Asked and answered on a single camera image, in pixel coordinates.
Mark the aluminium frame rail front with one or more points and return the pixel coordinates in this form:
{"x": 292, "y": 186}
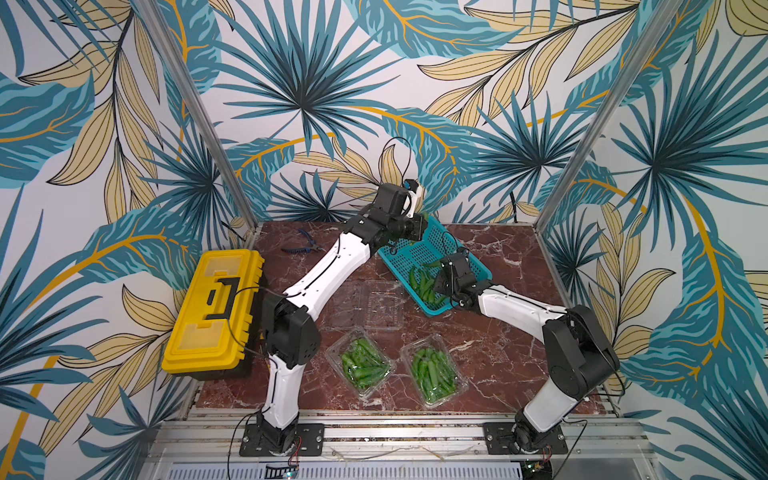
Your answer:
{"x": 214, "y": 436}

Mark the yellow black toolbox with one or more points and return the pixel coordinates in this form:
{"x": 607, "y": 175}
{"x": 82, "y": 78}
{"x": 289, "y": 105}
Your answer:
{"x": 209, "y": 340}

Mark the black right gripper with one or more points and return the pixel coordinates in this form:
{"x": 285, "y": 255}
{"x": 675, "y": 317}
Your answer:
{"x": 450, "y": 282}

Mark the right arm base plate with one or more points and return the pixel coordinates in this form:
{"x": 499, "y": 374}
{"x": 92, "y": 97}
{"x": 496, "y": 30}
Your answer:
{"x": 520, "y": 439}

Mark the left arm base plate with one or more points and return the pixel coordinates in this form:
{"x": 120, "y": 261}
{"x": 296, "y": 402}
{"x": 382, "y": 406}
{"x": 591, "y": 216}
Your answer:
{"x": 262, "y": 440}

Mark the blue handled pliers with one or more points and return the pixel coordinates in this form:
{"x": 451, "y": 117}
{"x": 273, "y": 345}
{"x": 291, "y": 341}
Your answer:
{"x": 308, "y": 246}

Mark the small green pepper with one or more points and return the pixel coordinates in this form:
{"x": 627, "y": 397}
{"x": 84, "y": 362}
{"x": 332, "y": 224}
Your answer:
{"x": 422, "y": 279}

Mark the teal perforated plastic basket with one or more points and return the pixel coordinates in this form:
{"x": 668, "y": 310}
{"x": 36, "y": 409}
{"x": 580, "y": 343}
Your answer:
{"x": 437, "y": 242}

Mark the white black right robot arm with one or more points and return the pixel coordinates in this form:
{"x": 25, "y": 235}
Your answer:
{"x": 578, "y": 353}

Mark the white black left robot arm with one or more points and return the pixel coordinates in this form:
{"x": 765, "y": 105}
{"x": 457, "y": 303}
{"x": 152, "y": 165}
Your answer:
{"x": 291, "y": 336}

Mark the clear clamshell container front left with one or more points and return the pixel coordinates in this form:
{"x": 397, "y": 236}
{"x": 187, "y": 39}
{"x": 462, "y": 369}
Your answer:
{"x": 359, "y": 360}

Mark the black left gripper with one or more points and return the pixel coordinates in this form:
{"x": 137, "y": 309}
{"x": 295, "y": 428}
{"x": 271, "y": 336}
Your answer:
{"x": 418, "y": 229}

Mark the clear clamshell container front right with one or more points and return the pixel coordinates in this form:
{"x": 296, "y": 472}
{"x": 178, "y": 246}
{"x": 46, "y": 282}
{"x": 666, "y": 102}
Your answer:
{"x": 433, "y": 371}

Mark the clear plastic clamshell pepper container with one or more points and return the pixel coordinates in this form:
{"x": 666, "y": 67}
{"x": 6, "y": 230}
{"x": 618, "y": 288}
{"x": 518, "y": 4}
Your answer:
{"x": 371, "y": 305}

